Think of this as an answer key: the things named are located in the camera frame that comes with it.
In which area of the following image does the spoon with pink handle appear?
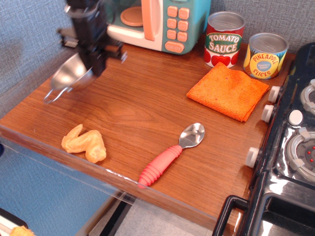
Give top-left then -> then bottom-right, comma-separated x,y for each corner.
138,123 -> 205,188

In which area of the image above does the pineapple slices can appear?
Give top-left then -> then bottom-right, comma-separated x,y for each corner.
243,32 -> 289,79

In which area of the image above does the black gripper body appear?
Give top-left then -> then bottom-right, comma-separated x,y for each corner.
58,7 -> 127,62

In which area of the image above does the steel bowl with handles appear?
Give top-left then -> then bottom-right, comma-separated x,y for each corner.
43,53 -> 97,104

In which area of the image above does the orange folded cloth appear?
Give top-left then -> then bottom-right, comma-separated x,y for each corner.
187,62 -> 269,122

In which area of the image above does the orange furry object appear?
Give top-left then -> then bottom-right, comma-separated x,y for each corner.
10,226 -> 35,236

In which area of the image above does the tomato sauce can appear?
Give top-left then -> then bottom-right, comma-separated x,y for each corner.
204,11 -> 245,68

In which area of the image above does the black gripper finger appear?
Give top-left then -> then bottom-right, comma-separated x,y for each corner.
92,55 -> 107,77
78,50 -> 95,70

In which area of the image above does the toy chicken wing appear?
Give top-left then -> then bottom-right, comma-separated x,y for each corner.
61,124 -> 107,163

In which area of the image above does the black toy stove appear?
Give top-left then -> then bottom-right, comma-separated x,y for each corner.
213,43 -> 315,236

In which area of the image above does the clear acrylic table guard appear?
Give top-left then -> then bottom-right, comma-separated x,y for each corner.
0,124 -> 237,233

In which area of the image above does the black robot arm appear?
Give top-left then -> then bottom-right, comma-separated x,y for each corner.
58,0 -> 126,76

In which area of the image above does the teal toy microwave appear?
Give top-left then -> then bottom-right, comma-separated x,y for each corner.
105,0 -> 211,55

